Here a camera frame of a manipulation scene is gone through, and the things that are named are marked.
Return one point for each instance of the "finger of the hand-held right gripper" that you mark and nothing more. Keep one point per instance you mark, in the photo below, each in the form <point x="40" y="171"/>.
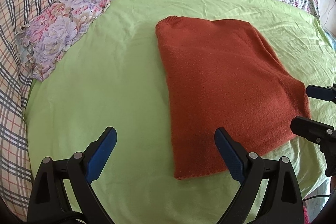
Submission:
<point x="321" y="92"/>
<point x="309" y="128"/>

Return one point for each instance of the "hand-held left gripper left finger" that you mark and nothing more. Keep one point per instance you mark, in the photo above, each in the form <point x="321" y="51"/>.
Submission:
<point x="101" y="158"/>

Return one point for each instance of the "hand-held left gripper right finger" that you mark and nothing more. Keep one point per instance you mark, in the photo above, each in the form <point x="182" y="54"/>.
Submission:
<point x="231" y="158"/>

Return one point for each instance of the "orange knit sweater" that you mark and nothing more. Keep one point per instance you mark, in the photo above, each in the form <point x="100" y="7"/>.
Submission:
<point x="223" y="82"/>

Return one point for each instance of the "light blue cloth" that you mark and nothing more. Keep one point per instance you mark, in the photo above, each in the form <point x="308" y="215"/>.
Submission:
<point x="331" y="40"/>

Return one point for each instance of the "light green bed sheet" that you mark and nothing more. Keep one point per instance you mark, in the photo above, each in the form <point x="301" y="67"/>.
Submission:
<point x="105" y="82"/>

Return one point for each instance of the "purple pink floral pillow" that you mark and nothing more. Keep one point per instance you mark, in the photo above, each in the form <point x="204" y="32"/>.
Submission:
<point x="57" y="35"/>

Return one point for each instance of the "plaid checked blanket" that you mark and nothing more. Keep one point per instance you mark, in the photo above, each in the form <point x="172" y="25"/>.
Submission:
<point x="15" y="56"/>

